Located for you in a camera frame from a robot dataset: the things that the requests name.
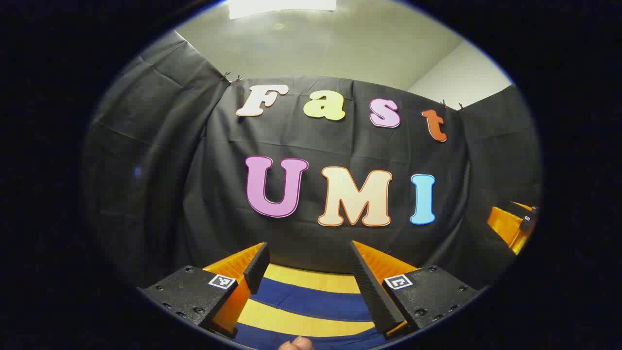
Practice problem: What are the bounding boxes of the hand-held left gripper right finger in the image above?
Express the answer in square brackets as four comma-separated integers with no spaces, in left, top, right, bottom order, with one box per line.
[348,240,481,340]

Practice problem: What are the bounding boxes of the white ceiling light panel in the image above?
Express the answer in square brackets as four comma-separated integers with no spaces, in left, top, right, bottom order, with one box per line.
[227,0,337,20]

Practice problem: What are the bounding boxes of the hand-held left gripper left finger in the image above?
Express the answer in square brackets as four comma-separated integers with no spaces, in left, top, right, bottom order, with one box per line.
[138,241,271,339]

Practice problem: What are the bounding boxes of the blue denim jeans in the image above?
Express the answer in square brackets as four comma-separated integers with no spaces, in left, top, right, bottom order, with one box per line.
[235,276,389,350]

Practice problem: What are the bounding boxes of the black backdrop cloth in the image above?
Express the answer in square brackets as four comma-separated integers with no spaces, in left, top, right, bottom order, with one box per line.
[80,29,542,292]

